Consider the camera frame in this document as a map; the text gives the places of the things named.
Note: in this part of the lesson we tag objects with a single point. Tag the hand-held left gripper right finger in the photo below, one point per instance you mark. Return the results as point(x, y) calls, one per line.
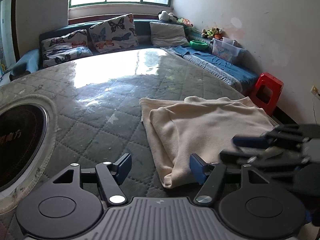
point(197, 167)

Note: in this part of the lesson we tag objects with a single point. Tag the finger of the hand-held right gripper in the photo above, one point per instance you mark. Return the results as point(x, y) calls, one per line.
point(250, 142)
point(275, 158)

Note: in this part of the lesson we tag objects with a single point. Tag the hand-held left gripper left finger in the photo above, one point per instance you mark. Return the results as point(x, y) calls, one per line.
point(125, 166)

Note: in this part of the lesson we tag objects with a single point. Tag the cream knit garment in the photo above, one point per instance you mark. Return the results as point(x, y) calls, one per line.
point(200, 127)

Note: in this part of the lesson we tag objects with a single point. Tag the red plastic stool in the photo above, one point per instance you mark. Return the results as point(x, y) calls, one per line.
point(267, 92)

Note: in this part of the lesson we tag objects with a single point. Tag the grey quilted table cover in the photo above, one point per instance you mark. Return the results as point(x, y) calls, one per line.
point(100, 120)

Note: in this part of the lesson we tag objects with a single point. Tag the blue blanket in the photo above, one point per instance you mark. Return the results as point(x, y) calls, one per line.
point(225, 67)

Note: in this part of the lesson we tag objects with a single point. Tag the clear plastic box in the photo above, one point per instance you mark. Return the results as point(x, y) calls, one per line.
point(226, 50)

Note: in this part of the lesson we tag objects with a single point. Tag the black round induction cooker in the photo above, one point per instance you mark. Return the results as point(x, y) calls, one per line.
point(20, 145)

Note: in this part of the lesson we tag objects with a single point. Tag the green bowl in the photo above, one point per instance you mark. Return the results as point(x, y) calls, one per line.
point(198, 45)

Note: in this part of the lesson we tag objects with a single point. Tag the small plush toys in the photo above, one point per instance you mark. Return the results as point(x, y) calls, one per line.
point(212, 33)

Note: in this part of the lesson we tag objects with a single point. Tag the grey pillow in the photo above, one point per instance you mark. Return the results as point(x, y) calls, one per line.
point(168, 33)

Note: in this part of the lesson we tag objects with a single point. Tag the green orange plush toy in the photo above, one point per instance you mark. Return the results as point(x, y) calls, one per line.
point(186, 22)

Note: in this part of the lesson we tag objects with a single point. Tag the dark sofa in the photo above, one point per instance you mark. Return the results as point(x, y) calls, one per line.
point(142, 27)

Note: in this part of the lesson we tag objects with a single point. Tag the blue padded stool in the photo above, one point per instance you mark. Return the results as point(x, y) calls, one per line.
point(25, 63)

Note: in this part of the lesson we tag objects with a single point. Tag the panda plush toy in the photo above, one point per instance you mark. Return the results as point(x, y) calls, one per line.
point(166, 16)

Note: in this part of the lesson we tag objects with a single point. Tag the wall outlet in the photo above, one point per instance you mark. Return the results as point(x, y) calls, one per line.
point(315, 90)

